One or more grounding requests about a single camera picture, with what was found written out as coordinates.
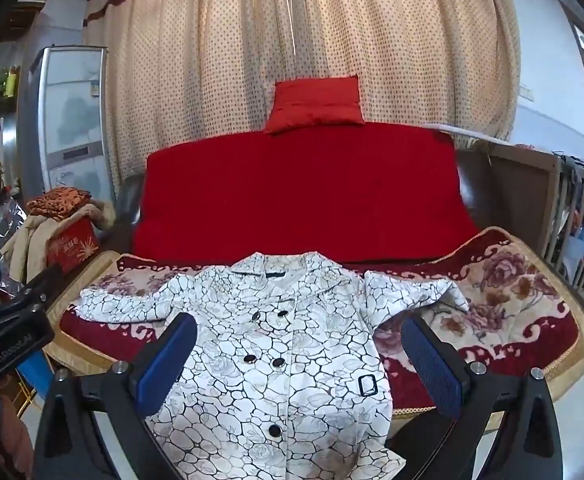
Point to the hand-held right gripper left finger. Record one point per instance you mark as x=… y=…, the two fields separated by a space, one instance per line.
x=164 y=365

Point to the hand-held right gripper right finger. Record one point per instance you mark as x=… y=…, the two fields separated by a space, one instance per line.
x=434 y=365

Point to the white crackle-print coat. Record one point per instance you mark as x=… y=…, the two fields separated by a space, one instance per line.
x=292 y=360

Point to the beige furry coat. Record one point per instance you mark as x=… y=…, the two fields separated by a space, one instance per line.
x=32 y=245

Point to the red cardboard box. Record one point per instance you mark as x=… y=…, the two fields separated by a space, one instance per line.
x=72 y=250

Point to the blue stool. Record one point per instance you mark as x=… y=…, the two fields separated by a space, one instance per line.
x=34 y=380

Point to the orange patterned cloth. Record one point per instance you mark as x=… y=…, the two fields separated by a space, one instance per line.
x=57 y=200

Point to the floral plush blanket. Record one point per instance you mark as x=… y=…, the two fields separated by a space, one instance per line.
x=512 y=300

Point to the standing air conditioner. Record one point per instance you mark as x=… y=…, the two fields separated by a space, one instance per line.
x=72 y=110

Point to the wooden crib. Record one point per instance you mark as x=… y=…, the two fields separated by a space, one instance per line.
x=522 y=185

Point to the yellow bottle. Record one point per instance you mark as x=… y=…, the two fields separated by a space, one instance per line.
x=12 y=82

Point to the red blanket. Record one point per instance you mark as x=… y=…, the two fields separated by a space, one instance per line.
x=302 y=195

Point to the white board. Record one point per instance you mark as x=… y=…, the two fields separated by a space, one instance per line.
x=467 y=132

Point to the dark cloth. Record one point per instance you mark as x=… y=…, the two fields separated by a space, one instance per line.
x=582 y=164

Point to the beige dotted curtain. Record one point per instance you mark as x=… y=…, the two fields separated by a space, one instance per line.
x=212 y=60

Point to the red pillow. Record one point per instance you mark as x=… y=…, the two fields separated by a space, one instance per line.
x=317 y=102

